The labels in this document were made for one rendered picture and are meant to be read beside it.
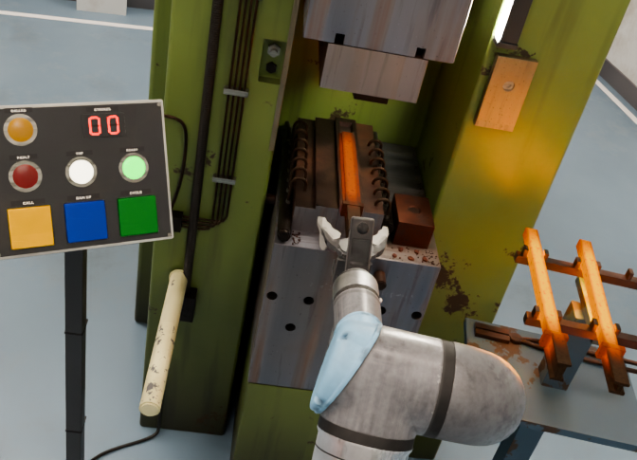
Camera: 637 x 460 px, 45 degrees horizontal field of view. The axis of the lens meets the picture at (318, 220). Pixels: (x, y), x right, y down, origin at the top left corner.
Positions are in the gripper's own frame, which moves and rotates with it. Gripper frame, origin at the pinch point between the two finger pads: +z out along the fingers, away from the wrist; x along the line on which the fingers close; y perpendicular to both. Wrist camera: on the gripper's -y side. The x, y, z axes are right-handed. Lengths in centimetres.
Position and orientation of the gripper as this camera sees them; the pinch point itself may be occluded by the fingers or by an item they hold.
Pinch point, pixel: (353, 218)
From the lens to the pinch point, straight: 164.8
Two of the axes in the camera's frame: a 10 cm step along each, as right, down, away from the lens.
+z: -0.1, -5.8, 8.2
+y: -1.8, 8.0, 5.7
